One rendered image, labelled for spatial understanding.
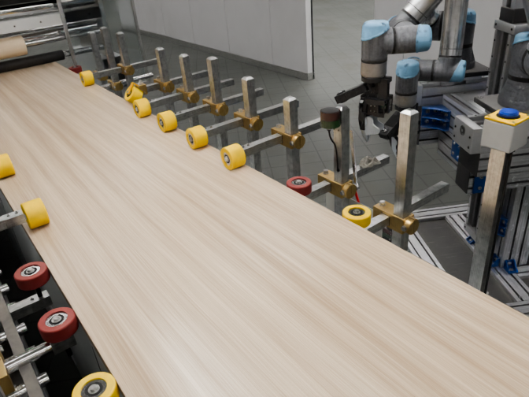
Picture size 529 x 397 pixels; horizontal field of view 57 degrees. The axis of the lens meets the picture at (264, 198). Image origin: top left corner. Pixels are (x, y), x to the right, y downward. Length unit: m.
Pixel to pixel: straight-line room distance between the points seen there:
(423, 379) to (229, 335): 0.38
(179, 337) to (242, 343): 0.13
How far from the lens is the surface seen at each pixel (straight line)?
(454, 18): 1.84
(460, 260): 2.42
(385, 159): 1.80
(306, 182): 1.53
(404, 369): 0.97
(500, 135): 1.17
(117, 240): 1.39
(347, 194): 1.59
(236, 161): 1.63
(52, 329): 1.17
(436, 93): 2.19
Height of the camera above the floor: 1.63
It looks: 30 degrees down
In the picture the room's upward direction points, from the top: 5 degrees counter-clockwise
